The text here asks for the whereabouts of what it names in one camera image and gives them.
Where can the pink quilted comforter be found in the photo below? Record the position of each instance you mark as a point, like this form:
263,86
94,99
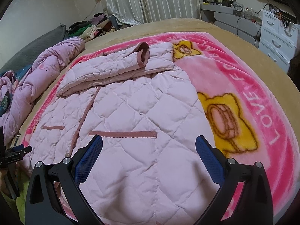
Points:
35,75

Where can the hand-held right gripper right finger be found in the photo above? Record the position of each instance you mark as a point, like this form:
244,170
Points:
209,161

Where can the person's green fleece clothing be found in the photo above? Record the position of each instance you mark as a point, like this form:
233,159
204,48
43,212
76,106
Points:
20,206

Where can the pink printed blanket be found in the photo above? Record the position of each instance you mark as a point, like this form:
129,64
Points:
257,86

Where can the clutter of small desk items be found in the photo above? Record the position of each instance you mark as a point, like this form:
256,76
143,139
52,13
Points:
232,4

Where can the pink quilted jacket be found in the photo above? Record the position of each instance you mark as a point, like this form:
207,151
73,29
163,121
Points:
140,112

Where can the grey desk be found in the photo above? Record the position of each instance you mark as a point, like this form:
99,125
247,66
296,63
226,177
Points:
229,25

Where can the pile of assorted clothes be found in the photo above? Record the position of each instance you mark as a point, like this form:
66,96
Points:
93,28

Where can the beige bed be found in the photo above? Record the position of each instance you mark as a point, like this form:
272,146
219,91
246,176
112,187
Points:
187,27

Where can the pale satin curtain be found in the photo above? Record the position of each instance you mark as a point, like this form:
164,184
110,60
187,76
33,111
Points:
152,0

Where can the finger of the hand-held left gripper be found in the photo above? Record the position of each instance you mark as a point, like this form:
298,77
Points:
11,157
25,149

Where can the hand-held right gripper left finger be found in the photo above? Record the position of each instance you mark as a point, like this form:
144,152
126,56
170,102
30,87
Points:
88,161

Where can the white drawer cabinet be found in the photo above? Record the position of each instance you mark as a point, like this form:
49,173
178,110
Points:
279,37

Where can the grey quilted pillow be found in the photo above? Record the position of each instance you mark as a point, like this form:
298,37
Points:
35,49

